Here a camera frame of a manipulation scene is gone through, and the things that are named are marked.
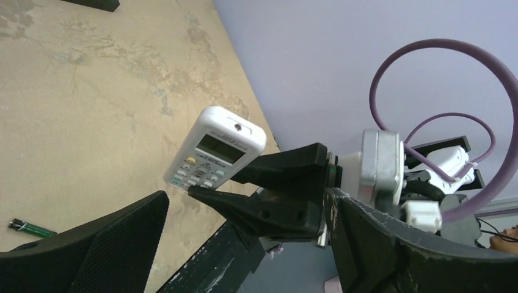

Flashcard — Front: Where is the left black foam block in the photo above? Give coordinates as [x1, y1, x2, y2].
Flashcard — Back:
[63, 0, 120, 12]

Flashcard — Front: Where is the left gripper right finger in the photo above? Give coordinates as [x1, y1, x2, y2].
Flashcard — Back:
[324, 188, 517, 292]

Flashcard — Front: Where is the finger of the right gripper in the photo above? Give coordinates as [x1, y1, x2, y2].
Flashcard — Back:
[188, 186, 326, 248]
[231, 143, 327, 189]

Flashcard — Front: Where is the green black battery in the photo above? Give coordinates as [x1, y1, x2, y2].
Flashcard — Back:
[8, 219, 57, 238]

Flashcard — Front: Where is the white remote control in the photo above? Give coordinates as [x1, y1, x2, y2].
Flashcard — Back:
[163, 106, 267, 190]

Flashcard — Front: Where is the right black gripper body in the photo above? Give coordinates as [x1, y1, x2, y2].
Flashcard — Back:
[315, 151, 341, 248]

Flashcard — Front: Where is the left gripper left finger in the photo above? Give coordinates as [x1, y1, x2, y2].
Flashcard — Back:
[1, 190, 169, 292]

